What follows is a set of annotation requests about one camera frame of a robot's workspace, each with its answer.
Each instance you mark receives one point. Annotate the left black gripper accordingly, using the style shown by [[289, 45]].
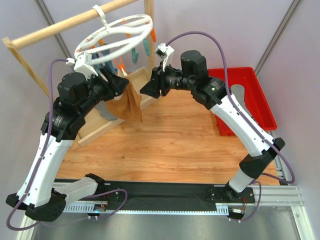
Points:
[[108, 81]]

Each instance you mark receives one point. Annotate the red plastic tray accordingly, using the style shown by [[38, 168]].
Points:
[[254, 96]]

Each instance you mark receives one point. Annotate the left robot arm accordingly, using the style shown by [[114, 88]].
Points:
[[38, 198]]

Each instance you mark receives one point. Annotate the blue sock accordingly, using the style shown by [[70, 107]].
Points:
[[108, 64]]

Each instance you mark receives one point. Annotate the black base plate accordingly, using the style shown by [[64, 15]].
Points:
[[184, 197]]

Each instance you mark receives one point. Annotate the brown sock with cream cuff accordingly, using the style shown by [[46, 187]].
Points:
[[128, 106]]

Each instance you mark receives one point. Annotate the white round clip hanger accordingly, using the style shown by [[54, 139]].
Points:
[[120, 36]]

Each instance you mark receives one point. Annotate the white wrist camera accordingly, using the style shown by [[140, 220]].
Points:
[[166, 53], [83, 64]]

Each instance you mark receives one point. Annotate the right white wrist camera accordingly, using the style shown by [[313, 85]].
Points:
[[166, 53]]

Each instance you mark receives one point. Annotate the grey striped sock in tray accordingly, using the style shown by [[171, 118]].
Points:
[[239, 92]]

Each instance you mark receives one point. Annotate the aluminium frame rail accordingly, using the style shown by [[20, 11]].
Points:
[[277, 214]]

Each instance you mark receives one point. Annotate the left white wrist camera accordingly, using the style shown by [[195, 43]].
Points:
[[83, 64]]

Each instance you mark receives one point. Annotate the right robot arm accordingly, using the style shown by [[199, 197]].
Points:
[[211, 92]]

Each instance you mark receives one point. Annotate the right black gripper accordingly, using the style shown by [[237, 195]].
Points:
[[161, 81]]

